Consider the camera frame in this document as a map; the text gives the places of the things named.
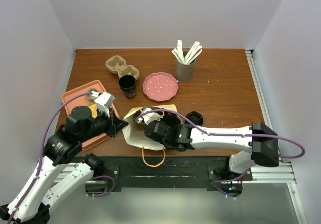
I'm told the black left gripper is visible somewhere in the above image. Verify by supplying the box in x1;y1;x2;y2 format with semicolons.
79;105;129;142

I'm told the beige paper takeout bag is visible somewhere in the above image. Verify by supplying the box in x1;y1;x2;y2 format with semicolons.
122;104;181;168

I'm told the stack of black cups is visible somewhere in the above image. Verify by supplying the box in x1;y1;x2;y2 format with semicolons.
119;75;136;99

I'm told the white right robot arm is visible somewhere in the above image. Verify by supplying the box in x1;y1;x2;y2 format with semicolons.
144;121;279;180

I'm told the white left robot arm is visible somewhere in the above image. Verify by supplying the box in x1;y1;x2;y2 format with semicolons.
1;106;128;223

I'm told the yellow green woven coaster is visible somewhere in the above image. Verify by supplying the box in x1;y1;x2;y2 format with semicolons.
88;103;98;118

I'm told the small grey woven coaster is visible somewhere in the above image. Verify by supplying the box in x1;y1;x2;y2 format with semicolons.
86;88;98;101

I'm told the salmon pink tray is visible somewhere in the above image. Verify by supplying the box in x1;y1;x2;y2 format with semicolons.
61;80;110;151

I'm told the pink polka dot plate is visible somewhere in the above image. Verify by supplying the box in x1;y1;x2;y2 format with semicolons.
142;72;179;102

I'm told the grey straw holder cup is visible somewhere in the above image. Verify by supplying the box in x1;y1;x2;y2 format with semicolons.
175;59;196;82

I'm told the white paper straw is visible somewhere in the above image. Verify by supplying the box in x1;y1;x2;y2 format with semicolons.
177;40;185;64
184;41;202;65
171;48;184;64

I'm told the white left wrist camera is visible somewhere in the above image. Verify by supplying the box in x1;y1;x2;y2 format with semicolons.
91;91;115;117

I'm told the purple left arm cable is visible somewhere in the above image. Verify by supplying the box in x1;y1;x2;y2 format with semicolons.
6;92;116;224

